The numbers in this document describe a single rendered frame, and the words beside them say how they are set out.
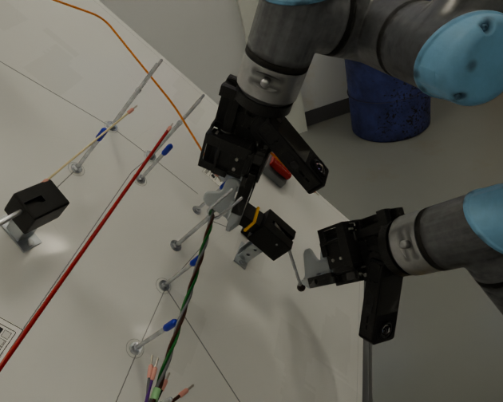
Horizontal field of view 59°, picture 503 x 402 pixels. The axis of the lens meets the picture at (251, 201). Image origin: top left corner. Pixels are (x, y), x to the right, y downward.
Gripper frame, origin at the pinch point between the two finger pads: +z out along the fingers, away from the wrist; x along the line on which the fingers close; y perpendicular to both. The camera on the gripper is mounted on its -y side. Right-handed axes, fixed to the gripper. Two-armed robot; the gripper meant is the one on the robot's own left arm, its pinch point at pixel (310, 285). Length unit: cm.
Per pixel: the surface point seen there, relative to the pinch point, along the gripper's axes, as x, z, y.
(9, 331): 42.4, -5.8, 1.2
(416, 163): -189, 105, 61
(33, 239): 39.2, -2.8, 10.7
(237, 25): -113, 152, 176
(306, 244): -9.1, 9.2, 7.7
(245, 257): 8.9, 3.1, 6.2
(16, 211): 41.3, -9.5, 12.2
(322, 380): 0.8, 1.0, -14.3
